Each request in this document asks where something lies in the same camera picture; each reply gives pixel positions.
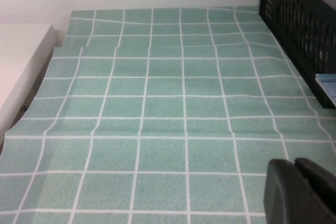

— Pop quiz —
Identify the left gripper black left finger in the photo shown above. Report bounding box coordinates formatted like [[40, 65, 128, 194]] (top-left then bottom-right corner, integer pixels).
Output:
[[264, 158, 329, 224]]

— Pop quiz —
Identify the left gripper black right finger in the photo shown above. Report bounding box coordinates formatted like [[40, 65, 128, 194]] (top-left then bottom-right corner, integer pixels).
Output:
[[293, 157, 336, 224]]

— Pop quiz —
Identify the dark blue robot cover book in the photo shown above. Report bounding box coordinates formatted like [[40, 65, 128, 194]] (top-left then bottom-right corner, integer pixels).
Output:
[[314, 73, 336, 106]]

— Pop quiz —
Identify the black plastic book holder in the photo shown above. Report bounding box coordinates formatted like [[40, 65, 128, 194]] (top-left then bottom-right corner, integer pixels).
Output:
[[258, 0, 336, 109]]

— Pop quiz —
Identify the green white checkered tablecloth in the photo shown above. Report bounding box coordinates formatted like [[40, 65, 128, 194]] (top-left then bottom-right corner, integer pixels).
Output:
[[0, 5, 336, 224]]

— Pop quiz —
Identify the white cabinet block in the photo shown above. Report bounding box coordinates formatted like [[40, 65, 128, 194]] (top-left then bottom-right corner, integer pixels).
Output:
[[0, 23, 57, 151]]

